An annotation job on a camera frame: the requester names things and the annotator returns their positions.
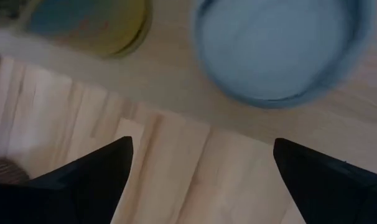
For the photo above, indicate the short blue can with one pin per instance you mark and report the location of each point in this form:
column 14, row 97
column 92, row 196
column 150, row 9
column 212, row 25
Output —
column 278, row 53

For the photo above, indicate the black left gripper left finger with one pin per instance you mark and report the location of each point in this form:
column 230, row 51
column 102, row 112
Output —
column 67, row 196

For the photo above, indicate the tall can blue yellow label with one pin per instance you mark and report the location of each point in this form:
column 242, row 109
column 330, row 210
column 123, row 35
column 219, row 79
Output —
column 92, row 28

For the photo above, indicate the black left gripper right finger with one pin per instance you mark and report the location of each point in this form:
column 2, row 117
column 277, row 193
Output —
column 331, row 193

